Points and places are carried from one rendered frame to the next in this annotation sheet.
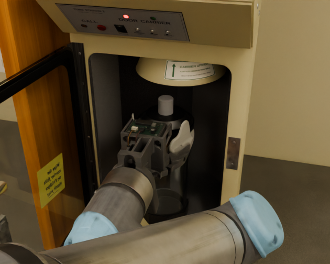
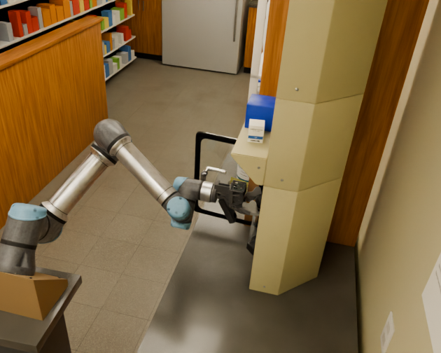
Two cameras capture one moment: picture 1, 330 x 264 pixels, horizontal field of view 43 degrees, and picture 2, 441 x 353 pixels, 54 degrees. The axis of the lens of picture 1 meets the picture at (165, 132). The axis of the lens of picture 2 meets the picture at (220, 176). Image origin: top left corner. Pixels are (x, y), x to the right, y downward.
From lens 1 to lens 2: 146 cm
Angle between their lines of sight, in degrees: 71
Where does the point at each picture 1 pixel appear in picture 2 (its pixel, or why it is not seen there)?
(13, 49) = not seen: hidden behind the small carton
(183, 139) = (250, 207)
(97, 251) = (133, 150)
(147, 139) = (229, 186)
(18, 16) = not seen: hidden behind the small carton
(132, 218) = (189, 189)
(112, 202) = (192, 181)
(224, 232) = (162, 189)
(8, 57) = not seen: hidden behind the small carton
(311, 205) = (302, 340)
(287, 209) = (294, 325)
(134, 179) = (206, 186)
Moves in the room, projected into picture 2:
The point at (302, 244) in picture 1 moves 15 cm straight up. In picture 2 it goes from (261, 325) to (266, 295)
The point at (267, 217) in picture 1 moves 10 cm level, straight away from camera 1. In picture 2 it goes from (175, 205) to (204, 212)
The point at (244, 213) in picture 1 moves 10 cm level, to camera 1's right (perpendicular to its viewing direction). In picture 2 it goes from (173, 197) to (171, 216)
